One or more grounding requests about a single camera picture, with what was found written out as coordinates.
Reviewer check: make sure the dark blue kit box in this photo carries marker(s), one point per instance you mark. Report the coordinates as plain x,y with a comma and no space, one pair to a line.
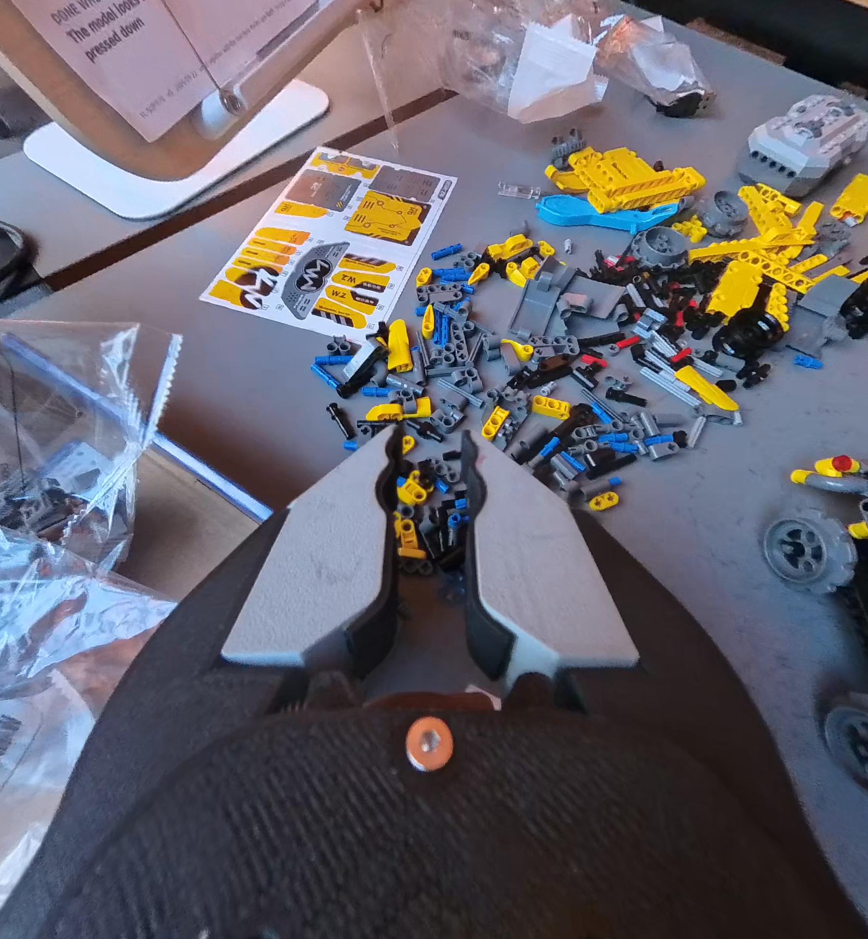
206,477

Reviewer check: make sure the small grey wheel hub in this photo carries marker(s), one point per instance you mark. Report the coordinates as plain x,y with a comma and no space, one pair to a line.
723,213

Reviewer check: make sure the black round rim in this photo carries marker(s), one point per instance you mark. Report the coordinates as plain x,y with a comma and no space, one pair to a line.
749,336

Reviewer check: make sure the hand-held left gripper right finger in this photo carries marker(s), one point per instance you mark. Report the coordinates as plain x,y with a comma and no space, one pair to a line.
551,579

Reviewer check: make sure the blue pin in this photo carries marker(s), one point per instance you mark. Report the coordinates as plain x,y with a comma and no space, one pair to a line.
808,361

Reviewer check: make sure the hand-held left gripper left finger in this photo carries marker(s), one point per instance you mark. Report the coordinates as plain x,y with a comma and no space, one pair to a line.
316,579

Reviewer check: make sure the pile of building brick parts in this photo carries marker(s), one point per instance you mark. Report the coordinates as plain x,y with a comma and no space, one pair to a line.
551,352

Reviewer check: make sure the grey desk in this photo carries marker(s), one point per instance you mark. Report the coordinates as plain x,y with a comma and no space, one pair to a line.
698,550

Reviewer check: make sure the clear plastic bag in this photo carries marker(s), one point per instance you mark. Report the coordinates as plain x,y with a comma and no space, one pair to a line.
478,44

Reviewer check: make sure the blue brick separator tool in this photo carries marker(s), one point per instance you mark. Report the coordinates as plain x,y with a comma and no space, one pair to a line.
580,214

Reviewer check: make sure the crinkled plastic bag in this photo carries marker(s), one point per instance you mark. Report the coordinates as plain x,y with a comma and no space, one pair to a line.
52,587

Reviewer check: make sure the yellow studded block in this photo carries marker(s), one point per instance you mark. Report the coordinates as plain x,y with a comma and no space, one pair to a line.
858,198

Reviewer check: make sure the yellow beam frame assembly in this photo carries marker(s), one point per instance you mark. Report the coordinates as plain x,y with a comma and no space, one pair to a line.
624,180

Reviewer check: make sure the yellow sticker sheet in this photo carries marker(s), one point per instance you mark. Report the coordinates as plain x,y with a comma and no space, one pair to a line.
331,242

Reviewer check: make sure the clear plastic piece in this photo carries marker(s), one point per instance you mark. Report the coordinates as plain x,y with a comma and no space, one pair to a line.
518,190

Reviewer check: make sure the white paper sachet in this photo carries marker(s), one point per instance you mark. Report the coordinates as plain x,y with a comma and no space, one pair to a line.
558,73

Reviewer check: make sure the grey angular block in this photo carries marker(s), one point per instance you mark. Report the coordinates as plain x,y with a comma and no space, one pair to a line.
808,143

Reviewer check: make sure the yellow pointed panel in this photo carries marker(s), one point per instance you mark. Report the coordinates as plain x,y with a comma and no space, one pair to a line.
705,389

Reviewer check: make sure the instruction sheet stand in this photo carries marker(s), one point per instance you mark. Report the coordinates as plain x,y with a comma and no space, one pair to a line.
148,88

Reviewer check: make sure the yellow brick vehicle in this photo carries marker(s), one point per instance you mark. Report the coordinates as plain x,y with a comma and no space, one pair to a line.
808,550

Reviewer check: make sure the dark grey wheel hub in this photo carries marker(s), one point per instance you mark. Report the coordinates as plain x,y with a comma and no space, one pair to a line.
660,246

